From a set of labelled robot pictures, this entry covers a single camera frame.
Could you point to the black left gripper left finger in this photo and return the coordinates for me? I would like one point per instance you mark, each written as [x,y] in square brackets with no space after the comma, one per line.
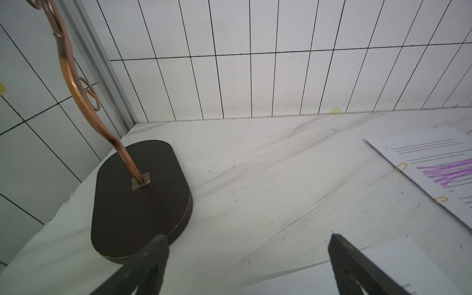
[142,274]

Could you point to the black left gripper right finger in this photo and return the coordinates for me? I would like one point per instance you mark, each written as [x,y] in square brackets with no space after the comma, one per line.
[355,274]

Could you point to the gold paperclip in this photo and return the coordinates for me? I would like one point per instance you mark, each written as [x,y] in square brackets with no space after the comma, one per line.
[441,199]
[401,166]

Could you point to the purple highlighted paper document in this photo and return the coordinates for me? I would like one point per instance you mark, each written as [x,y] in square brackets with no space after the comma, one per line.
[439,162]

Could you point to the blue highlighted paper document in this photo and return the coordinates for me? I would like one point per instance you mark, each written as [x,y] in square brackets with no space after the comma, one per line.
[398,267]

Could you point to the copper wire glass holder stand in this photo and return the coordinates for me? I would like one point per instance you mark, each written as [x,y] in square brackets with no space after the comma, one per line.
[141,191]

